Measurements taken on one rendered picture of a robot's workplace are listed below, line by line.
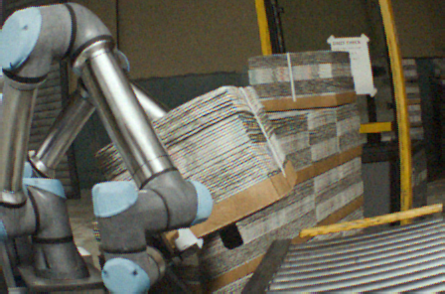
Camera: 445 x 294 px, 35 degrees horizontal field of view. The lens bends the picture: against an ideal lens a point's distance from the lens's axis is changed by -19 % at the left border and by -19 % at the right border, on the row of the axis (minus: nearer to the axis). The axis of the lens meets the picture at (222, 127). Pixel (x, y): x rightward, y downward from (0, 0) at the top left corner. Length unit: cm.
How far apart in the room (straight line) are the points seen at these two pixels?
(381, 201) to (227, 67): 560
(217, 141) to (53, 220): 40
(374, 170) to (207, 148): 248
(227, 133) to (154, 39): 801
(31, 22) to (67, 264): 57
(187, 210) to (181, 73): 813
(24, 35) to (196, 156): 44
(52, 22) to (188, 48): 804
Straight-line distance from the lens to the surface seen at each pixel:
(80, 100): 217
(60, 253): 164
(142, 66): 950
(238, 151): 148
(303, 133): 289
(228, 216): 148
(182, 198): 128
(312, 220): 296
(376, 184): 392
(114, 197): 120
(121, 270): 119
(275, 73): 332
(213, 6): 935
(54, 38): 137
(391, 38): 367
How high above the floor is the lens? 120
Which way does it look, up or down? 3 degrees down
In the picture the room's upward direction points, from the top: 6 degrees counter-clockwise
